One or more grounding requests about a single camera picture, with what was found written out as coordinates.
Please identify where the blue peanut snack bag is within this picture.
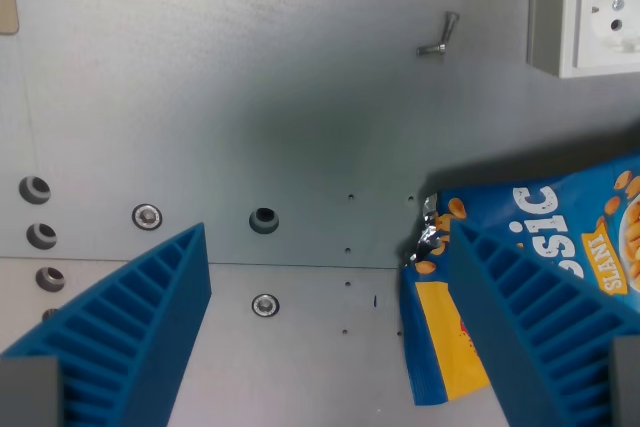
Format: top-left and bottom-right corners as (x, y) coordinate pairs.
(399, 149), (640, 407)

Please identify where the hex bolt with washer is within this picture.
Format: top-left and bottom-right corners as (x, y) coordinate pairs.
(251, 292), (281, 319)
(131, 203), (164, 231)

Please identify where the white power socket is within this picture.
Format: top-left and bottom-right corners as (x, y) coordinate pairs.
(558, 0), (640, 80)

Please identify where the grey socket mounting box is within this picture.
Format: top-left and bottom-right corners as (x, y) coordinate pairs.
(525, 0), (572, 78)

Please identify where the silver flared head bolt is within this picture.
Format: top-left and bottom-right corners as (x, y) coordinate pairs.
(439, 10), (461, 47)

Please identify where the grey bushing in hole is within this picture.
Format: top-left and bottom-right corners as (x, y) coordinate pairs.
(34, 266), (67, 293)

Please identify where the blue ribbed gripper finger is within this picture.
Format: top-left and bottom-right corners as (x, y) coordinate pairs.
(0, 222), (213, 427)
(450, 220), (640, 427)

